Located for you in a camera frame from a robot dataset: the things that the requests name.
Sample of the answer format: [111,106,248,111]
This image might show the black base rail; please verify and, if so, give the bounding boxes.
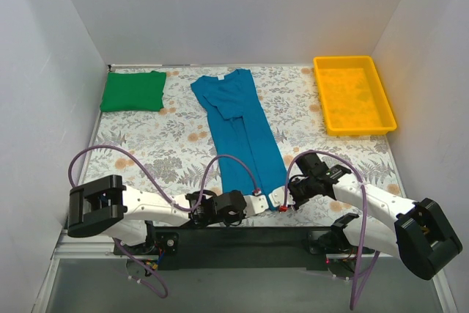
[113,225,377,272]

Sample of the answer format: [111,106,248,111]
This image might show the aluminium frame rail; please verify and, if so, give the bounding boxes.
[32,232,125,313]

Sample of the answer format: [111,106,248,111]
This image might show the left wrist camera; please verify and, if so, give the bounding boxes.
[244,195,269,217]

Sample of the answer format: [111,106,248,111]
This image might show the floral table cloth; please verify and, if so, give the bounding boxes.
[81,66,405,197]

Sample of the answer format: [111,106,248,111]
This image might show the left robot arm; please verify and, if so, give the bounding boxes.
[67,175,247,254]

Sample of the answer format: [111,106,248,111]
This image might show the folded green t shirt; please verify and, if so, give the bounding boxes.
[100,71,166,112]

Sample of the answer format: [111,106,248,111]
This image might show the yellow plastic tray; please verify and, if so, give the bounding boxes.
[313,56,397,136]

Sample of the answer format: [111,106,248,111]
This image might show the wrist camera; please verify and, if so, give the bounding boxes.
[244,195,269,217]
[268,186,295,212]

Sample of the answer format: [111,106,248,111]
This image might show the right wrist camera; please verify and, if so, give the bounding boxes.
[268,186,295,212]

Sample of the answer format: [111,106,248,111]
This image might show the blue t shirt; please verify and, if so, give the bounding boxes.
[191,69,287,196]

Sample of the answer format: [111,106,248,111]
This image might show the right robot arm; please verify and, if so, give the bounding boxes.
[284,151,463,280]

